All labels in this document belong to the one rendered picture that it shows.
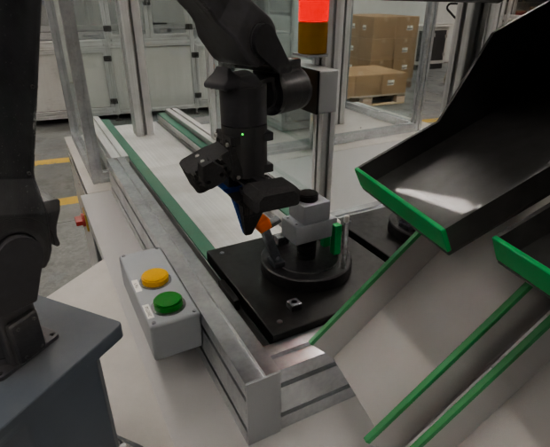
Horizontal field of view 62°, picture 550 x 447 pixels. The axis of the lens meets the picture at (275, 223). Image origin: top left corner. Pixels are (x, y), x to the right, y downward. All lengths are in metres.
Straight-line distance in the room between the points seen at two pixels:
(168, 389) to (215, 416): 0.08
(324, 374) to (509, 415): 0.24
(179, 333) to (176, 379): 0.08
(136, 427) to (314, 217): 0.36
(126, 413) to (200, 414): 0.10
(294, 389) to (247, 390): 0.07
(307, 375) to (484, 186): 0.32
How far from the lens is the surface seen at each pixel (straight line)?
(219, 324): 0.63
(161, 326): 0.64
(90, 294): 0.92
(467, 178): 0.41
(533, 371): 0.44
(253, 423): 0.59
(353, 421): 0.65
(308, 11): 0.81
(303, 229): 0.66
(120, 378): 0.73
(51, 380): 0.45
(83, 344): 0.48
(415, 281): 0.51
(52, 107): 5.88
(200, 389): 0.69
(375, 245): 0.80
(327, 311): 0.63
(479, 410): 0.44
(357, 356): 0.51
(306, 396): 0.62
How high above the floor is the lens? 1.35
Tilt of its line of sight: 27 degrees down
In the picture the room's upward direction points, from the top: straight up
